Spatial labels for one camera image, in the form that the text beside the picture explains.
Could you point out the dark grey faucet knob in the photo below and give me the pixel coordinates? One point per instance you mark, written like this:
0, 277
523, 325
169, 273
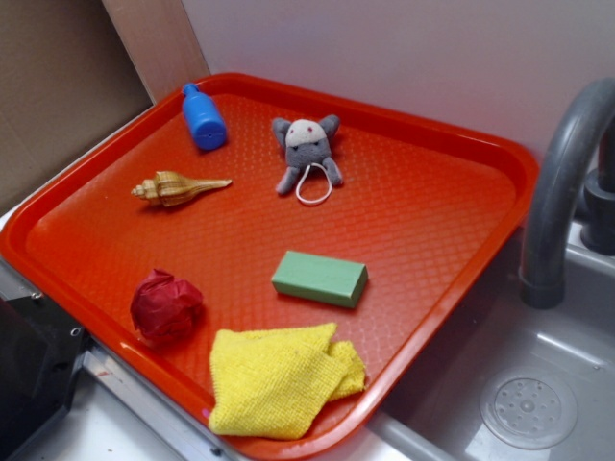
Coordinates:
597, 233

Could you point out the green rectangular block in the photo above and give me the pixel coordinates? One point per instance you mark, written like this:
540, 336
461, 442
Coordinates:
321, 279

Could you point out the grey curved faucet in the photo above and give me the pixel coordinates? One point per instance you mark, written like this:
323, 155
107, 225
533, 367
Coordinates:
558, 194

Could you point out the crumpled red paper ball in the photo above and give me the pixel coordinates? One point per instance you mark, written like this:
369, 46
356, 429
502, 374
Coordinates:
165, 308

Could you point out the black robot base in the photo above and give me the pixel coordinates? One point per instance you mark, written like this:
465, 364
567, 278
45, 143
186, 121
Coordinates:
42, 349

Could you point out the grey toy sink basin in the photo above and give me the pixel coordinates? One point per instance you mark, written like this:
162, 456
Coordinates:
504, 381

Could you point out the brown cardboard panel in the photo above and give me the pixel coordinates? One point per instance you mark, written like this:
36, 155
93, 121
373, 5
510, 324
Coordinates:
67, 82

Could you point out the light wooden board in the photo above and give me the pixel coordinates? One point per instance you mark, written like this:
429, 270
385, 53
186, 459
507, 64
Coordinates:
160, 42

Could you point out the tan spiral seashell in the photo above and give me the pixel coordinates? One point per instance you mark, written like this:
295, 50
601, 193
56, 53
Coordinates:
169, 188

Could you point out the grey plush elephant toy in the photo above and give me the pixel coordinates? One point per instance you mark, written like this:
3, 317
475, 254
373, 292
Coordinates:
306, 145

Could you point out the yellow microfiber cloth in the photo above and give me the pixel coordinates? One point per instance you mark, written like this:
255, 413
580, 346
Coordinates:
273, 383

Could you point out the red plastic tray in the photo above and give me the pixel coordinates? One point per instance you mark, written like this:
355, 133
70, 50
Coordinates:
424, 205

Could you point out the blue plastic bottle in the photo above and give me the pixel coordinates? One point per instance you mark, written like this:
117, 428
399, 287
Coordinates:
205, 124

